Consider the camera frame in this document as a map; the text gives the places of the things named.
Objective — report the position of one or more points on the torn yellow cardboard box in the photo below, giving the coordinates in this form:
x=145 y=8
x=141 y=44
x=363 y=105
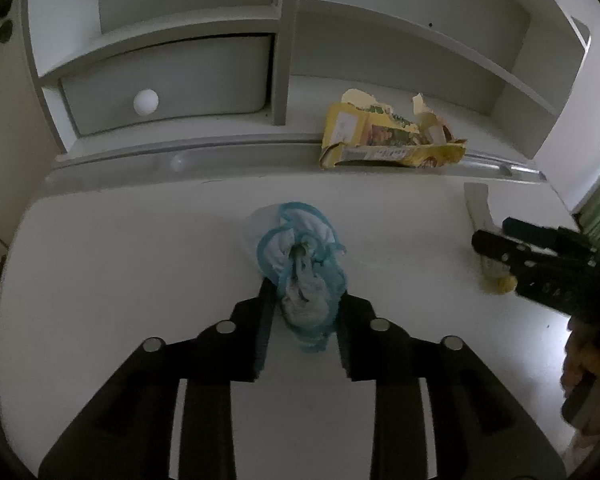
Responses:
x=380 y=135

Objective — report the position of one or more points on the white drawer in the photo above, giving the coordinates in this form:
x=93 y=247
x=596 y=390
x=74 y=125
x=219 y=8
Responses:
x=195 y=75

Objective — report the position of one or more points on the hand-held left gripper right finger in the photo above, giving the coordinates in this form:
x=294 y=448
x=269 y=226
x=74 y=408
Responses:
x=347 y=340

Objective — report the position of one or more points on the person's right hand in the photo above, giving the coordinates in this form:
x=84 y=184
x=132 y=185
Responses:
x=580 y=360

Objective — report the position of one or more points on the black door lock knob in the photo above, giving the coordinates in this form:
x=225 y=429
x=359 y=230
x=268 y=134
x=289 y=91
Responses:
x=4 y=29

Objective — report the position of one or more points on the white shelf unit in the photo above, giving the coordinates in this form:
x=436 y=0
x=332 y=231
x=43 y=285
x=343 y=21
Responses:
x=285 y=60

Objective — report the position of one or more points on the round white drawer knob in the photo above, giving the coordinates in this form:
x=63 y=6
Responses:
x=146 y=102

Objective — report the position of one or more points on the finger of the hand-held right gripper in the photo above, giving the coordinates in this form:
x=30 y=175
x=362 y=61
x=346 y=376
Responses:
x=530 y=265
x=540 y=235

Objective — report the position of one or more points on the white door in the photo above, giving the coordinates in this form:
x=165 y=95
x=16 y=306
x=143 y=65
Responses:
x=10 y=110

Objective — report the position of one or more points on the blue face mask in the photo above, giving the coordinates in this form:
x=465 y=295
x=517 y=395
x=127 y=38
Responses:
x=305 y=300

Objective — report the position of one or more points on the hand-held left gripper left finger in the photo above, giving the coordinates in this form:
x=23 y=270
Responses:
x=262 y=330

